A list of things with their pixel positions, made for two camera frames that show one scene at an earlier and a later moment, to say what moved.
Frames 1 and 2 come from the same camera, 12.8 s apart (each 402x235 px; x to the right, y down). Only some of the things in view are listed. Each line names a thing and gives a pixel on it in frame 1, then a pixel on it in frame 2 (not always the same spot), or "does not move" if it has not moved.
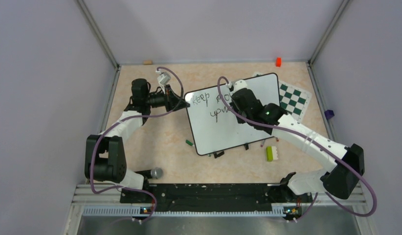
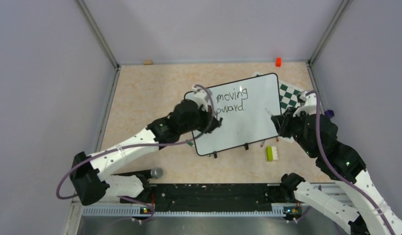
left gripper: x=171 y=99 → x=212 y=123
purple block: x=329 y=114 does not move
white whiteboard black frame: x=214 y=128 does not move
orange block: x=278 y=61 does not move
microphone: x=156 y=173 does not move
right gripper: x=234 y=105 → x=281 y=121
